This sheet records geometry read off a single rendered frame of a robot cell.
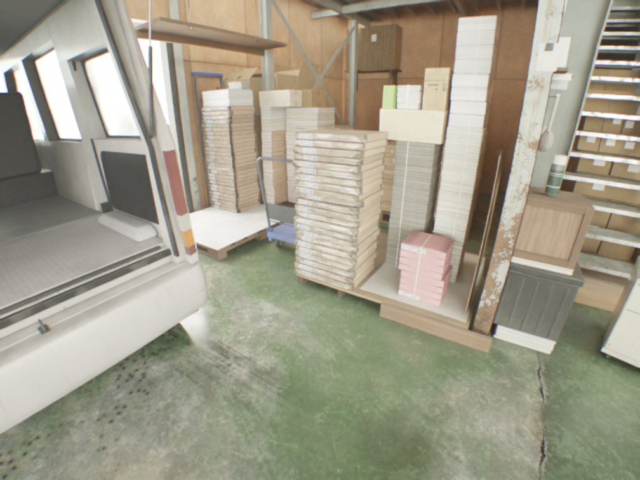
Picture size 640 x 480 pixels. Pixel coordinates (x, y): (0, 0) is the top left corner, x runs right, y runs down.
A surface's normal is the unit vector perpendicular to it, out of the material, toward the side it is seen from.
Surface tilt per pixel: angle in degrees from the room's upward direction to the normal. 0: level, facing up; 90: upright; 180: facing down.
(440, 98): 90
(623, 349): 90
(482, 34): 90
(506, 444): 0
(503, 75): 90
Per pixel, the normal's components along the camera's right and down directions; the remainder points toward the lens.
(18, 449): 0.00, -0.91
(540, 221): -0.52, 0.34
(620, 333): -0.75, 0.26
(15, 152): 0.84, 0.27
